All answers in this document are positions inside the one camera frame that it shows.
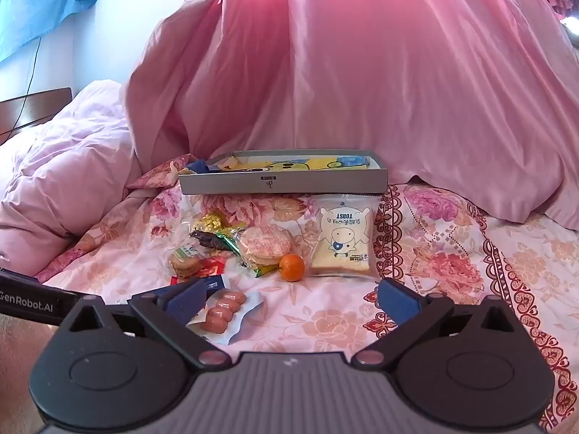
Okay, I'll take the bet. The floral pink pillow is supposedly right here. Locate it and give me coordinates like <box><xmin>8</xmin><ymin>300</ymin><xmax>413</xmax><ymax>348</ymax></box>
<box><xmin>124</xmin><ymin>153</ymin><xmax>193</xmax><ymax>200</ymax></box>

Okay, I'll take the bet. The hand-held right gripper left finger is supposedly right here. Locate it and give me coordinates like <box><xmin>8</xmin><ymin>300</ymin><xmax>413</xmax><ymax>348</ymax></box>
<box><xmin>60</xmin><ymin>278</ymin><xmax>229</xmax><ymax>370</ymax></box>

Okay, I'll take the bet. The floral bedsheet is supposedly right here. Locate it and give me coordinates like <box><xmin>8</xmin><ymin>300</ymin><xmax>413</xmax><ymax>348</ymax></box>
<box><xmin>35</xmin><ymin>180</ymin><xmax>579</xmax><ymax>434</ymax></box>

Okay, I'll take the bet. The pink hanging sheet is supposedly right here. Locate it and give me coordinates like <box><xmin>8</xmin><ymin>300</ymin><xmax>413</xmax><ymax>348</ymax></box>
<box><xmin>123</xmin><ymin>0</ymin><xmax>579</xmax><ymax>232</ymax></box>

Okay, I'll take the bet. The black cable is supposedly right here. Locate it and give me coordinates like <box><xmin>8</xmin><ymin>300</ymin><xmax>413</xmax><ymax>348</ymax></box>
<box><xmin>0</xmin><ymin>35</ymin><xmax>44</xmax><ymax>146</ymax></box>

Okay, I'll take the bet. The round biscuit clear packet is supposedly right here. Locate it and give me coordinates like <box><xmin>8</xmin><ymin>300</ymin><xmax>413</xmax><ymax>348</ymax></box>
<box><xmin>168</xmin><ymin>245</ymin><xmax>205</xmax><ymax>280</ymax></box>

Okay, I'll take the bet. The blue cloth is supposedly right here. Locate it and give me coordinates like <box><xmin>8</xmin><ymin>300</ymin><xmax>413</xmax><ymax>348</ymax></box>
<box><xmin>0</xmin><ymin>0</ymin><xmax>101</xmax><ymax>63</ymax></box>

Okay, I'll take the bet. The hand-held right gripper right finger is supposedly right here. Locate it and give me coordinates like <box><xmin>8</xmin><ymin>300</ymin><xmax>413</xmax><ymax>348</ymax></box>
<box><xmin>353</xmin><ymin>278</ymin><xmax>515</xmax><ymax>370</ymax></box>

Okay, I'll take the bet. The yellow cartoon printed paper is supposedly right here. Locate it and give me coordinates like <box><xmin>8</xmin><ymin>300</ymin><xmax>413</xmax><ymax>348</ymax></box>
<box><xmin>216</xmin><ymin>153</ymin><xmax>377</xmax><ymax>173</ymax></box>

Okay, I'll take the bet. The green snack packet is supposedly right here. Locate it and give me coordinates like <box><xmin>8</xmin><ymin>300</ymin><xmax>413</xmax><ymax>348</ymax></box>
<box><xmin>212</xmin><ymin>227</ymin><xmax>282</xmax><ymax>279</ymax></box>

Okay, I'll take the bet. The yellow crumpled wrapper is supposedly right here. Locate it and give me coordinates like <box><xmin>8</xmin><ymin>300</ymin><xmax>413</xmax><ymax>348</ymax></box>
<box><xmin>207</xmin><ymin>156</ymin><xmax>237</xmax><ymax>173</ymax></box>

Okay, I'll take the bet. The gold foil snack packet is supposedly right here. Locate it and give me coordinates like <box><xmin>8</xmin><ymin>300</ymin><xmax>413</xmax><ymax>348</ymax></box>
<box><xmin>194</xmin><ymin>212</ymin><xmax>237</xmax><ymax>237</ymax></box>

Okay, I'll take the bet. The toast bread packet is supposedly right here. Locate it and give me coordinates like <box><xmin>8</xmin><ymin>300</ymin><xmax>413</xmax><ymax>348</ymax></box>
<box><xmin>308</xmin><ymin>193</ymin><xmax>383</xmax><ymax>280</ymax></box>

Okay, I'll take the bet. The small sausages packet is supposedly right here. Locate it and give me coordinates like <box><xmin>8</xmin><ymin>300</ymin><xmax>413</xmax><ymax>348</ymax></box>
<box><xmin>186</xmin><ymin>290</ymin><xmax>264</xmax><ymax>347</ymax></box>

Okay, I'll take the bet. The small orange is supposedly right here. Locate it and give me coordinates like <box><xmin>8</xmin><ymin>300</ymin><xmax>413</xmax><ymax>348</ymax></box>
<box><xmin>279</xmin><ymin>254</ymin><xmax>305</xmax><ymax>282</ymax></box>

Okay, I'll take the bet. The grey cardboard box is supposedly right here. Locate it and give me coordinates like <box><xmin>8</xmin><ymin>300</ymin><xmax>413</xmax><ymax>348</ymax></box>
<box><xmin>179</xmin><ymin>149</ymin><xmax>389</xmax><ymax>196</ymax></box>

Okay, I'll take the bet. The pink duvet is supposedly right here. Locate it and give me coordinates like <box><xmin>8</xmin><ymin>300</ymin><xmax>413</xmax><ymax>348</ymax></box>
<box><xmin>0</xmin><ymin>79</ymin><xmax>146</xmax><ymax>277</ymax></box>

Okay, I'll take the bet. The wooden headboard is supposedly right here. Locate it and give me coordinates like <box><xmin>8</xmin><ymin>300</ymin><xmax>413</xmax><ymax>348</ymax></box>
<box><xmin>0</xmin><ymin>87</ymin><xmax>73</xmax><ymax>146</ymax></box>

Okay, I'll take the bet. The dark dried snack clear packet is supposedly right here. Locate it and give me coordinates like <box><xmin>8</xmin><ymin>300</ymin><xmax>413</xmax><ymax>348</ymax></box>
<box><xmin>189</xmin><ymin>230</ymin><xmax>237</xmax><ymax>253</ymax></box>

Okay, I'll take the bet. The red snack packet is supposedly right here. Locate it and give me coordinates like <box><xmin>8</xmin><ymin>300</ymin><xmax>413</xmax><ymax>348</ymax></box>
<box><xmin>198</xmin><ymin>257</ymin><xmax>232</xmax><ymax>277</ymax></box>

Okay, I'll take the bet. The round rice cracker packet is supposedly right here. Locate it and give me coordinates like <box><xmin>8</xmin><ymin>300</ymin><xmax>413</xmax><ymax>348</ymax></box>
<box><xmin>237</xmin><ymin>224</ymin><xmax>296</xmax><ymax>273</ymax></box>

